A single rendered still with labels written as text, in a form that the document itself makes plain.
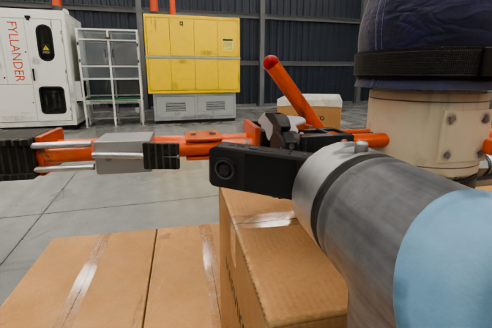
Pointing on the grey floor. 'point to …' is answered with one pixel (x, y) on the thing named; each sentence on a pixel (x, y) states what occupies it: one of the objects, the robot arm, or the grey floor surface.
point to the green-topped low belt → (110, 106)
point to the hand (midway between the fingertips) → (260, 142)
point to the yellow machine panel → (192, 66)
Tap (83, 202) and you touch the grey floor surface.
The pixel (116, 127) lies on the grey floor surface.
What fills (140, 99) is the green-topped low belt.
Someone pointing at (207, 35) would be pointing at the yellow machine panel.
